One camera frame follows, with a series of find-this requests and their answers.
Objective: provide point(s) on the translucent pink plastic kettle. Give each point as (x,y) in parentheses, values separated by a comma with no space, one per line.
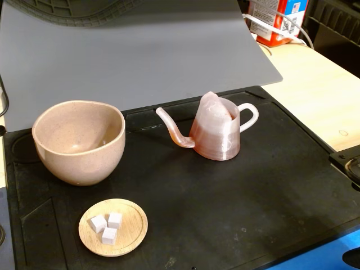
(216,135)

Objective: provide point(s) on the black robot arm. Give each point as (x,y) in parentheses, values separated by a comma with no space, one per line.
(347,166)

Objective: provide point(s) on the beige speckled ceramic cup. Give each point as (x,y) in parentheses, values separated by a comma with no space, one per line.
(84,168)

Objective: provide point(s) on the black work mat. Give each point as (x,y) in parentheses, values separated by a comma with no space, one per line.
(225,197)

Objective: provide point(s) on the round wooden coaster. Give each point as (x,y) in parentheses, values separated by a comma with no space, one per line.
(132,225)

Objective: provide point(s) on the white sugar cube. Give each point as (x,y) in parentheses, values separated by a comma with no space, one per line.
(109,236)
(98,224)
(115,220)

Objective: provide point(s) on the red and white box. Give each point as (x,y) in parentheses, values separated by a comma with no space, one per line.
(263,28)

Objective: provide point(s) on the dark grey patterned mat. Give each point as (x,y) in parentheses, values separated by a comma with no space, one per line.
(84,14)

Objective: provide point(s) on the blue sheet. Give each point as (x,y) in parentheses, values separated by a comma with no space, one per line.
(323,253)

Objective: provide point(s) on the black crate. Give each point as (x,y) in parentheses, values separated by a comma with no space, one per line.
(334,22)

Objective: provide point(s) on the grey flat panel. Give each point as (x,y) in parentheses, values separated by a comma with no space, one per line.
(6,225)

